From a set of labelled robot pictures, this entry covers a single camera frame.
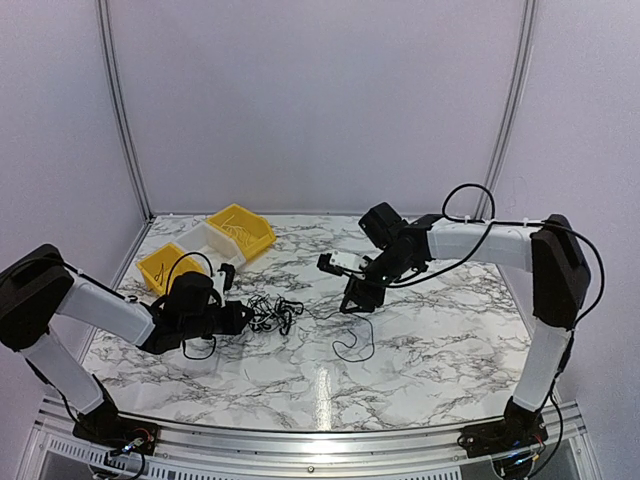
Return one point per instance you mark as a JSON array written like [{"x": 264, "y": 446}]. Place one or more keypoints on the corner aluminium post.
[
  {"x": 516, "y": 87},
  {"x": 116, "y": 92}
]

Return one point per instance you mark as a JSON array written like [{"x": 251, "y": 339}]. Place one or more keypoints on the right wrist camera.
[{"x": 340, "y": 263}]

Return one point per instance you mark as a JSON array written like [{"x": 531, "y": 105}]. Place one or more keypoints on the yellow bin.
[
  {"x": 163, "y": 263},
  {"x": 251, "y": 232}
]

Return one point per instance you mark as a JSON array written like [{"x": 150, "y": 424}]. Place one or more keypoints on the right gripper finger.
[
  {"x": 377, "y": 297},
  {"x": 355, "y": 297}
]

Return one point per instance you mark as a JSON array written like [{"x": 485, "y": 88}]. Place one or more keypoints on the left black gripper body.
[{"x": 230, "y": 326}]

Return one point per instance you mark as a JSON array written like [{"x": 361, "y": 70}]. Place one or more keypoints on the left corner aluminium post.
[{"x": 116, "y": 92}]

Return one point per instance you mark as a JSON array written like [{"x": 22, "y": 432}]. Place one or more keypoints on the yellow bin far right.
[{"x": 251, "y": 232}]

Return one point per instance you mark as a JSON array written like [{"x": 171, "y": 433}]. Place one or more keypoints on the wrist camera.
[
  {"x": 340, "y": 263},
  {"x": 223, "y": 281}
]

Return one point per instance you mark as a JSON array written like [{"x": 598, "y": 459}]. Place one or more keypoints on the yellow bin near left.
[{"x": 163, "y": 263}]

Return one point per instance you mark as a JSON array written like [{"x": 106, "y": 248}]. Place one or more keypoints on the white translucent bin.
[{"x": 218, "y": 247}]

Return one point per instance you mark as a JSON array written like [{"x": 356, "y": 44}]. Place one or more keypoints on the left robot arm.
[{"x": 42, "y": 285}]

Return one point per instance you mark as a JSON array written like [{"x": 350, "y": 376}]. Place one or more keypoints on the right corner aluminium post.
[{"x": 516, "y": 87}]

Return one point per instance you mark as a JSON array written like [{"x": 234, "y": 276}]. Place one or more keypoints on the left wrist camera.
[{"x": 223, "y": 281}]

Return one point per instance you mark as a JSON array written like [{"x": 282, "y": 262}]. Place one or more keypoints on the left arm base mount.
[{"x": 106, "y": 426}]

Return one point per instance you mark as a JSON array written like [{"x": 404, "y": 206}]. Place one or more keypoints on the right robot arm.
[{"x": 548, "y": 249}]

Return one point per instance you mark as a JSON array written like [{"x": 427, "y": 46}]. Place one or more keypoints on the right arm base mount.
[{"x": 516, "y": 429}]

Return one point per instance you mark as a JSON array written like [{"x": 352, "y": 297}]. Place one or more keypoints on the aluminium front rail frame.
[{"x": 191, "y": 451}]

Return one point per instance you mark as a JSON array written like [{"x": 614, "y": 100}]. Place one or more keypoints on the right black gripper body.
[{"x": 392, "y": 265}]

